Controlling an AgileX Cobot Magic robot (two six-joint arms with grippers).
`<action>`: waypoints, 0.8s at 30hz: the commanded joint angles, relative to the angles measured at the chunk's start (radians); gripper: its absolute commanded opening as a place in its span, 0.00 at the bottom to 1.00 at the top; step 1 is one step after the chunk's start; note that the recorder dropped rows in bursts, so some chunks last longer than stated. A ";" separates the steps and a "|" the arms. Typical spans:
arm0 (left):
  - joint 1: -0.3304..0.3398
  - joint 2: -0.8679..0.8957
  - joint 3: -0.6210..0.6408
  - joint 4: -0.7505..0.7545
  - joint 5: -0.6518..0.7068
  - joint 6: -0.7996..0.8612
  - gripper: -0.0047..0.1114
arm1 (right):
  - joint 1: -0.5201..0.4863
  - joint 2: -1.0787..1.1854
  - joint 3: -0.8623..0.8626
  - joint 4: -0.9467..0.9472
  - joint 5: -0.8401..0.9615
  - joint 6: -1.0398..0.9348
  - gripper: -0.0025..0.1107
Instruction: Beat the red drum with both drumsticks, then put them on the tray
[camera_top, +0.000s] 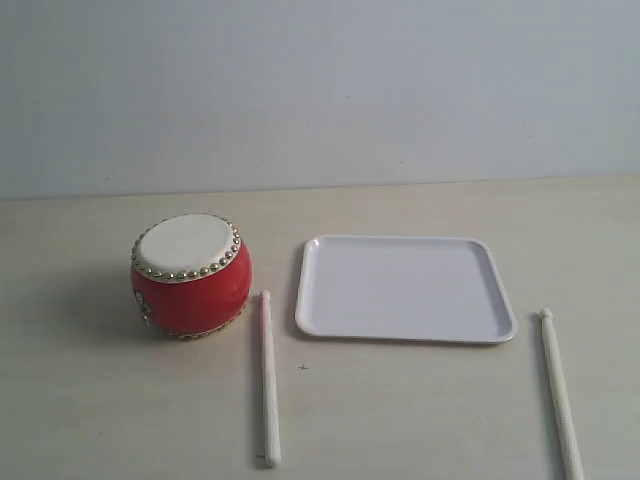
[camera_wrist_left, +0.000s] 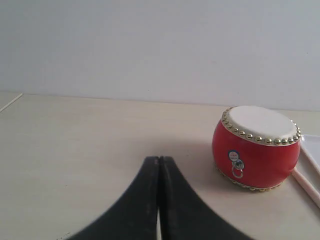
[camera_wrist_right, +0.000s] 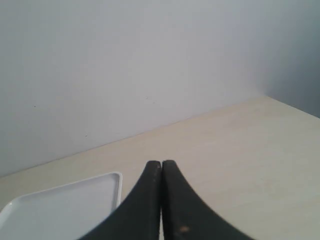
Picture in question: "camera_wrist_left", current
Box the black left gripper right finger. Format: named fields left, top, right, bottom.
left=158, top=156, right=251, bottom=240

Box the small red drum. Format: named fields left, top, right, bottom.
left=211, top=105, right=302, bottom=192

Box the white drumstick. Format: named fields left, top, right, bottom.
left=291, top=167, right=320, bottom=208

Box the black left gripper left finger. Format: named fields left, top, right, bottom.
left=69, top=156, right=160, bottom=240

